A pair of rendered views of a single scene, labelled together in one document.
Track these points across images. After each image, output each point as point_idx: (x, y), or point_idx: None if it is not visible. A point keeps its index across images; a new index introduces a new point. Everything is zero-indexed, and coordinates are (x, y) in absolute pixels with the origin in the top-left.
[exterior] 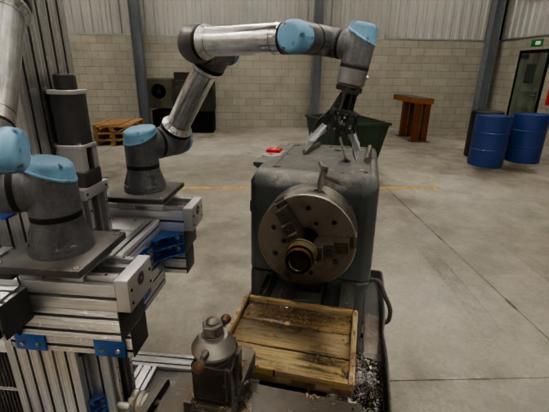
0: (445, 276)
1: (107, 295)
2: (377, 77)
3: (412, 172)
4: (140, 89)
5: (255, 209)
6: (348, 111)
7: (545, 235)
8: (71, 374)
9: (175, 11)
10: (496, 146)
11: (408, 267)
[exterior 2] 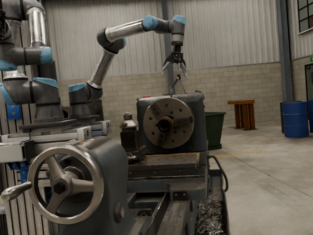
0: (274, 192)
1: (73, 138)
2: (214, 92)
3: (247, 145)
4: None
5: (139, 119)
6: (177, 51)
7: None
8: (42, 217)
9: (72, 64)
10: (300, 122)
11: (248, 191)
